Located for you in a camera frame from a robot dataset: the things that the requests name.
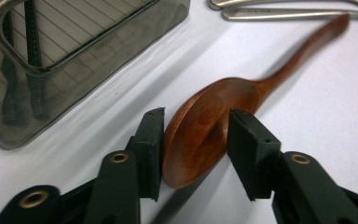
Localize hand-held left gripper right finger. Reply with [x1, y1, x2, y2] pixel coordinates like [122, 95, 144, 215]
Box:
[226, 107, 282, 202]

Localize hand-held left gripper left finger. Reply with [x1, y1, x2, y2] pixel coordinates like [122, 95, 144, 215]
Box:
[125, 106, 166, 202]

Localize brown wooden spoon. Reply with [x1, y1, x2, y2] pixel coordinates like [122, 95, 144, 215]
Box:
[161, 13, 351, 190]

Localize smoky transparent plastic bin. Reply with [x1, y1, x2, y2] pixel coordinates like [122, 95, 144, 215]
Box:
[0, 0, 191, 151]

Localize silver metal fork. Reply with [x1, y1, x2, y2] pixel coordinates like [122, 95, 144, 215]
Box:
[221, 7, 358, 23]

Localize silver metal knife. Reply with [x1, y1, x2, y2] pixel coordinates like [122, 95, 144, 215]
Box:
[207, 0, 358, 11]

